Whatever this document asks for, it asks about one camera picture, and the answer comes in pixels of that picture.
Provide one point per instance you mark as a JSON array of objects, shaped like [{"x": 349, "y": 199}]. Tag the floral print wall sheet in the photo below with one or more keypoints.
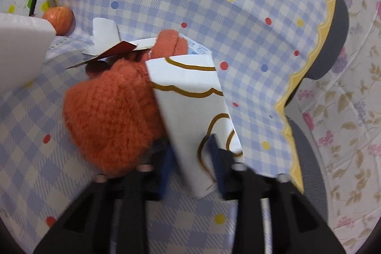
[{"x": 351, "y": 123}]

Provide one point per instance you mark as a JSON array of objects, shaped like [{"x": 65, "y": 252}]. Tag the white card with red side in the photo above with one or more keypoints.
[{"x": 104, "y": 30}]

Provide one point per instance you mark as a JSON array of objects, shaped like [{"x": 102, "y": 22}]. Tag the orange knitted cloth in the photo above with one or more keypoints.
[{"x": 110, "y": 117}]

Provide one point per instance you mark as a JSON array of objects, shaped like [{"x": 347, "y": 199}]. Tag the grey office chair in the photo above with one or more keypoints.
[{"x": 330, "y": 42}]

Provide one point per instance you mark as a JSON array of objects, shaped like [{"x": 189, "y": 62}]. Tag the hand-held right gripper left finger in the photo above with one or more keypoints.
[{"x": 166, "y": 173}]

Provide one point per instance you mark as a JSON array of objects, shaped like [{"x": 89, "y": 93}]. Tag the white foam block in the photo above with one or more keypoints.
[{"x": 20, "y": 48}]

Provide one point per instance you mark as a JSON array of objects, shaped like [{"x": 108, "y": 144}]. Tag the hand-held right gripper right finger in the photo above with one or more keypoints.
[{"x": 218, "y": 164}]

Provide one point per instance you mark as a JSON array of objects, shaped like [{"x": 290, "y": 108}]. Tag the red apple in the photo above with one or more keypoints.
[{"x": 59, "y": 19}]

